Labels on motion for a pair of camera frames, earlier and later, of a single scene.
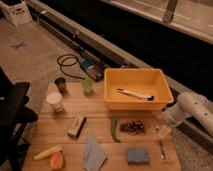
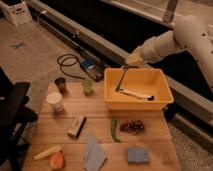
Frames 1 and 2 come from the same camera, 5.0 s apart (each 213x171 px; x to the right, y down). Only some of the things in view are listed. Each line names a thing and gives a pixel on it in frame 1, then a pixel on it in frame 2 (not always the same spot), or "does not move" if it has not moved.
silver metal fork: (162, 152) -> (124, 69)
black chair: (13, 116) does not move
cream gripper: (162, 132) -> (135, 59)
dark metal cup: (61, 84) does not move
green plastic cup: (87, 86) does not move
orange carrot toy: (57, 160) does not move
